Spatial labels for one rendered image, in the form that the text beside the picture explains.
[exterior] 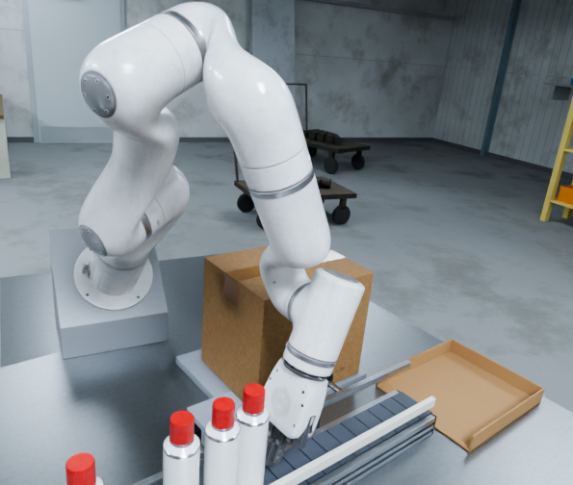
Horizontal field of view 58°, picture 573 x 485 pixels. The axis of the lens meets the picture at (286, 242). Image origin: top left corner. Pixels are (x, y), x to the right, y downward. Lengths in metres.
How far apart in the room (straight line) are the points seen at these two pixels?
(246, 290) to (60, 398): 0.48
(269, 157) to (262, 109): 0.06
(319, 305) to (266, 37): 8.29
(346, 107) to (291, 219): 9.59
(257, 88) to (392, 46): 10.14
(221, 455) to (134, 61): 0.55
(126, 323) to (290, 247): 0.74
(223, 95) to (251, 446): 0.52
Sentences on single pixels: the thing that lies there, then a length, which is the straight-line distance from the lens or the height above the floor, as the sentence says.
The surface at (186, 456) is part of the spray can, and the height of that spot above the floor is 1.04.
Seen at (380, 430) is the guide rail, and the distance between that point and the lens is 1.05.
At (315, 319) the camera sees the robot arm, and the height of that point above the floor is 1.19.
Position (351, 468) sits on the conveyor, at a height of 0.87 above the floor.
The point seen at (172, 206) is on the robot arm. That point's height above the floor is 1.27.
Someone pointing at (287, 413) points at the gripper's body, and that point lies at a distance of 0.86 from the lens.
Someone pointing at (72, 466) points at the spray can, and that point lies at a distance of 0.71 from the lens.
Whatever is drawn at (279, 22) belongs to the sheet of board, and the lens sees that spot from 9.13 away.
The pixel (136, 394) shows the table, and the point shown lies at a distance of 1.23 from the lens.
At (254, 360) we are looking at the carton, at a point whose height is 0.98.
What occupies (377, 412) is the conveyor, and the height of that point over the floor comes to 0.88.
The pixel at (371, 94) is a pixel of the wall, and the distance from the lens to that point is 10.54.
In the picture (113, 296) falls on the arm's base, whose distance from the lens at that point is 1.35.
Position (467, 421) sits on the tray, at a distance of 1.27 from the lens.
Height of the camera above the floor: 1.57
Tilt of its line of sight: 20 degrees down
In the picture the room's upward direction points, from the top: 5 degrees clockwise
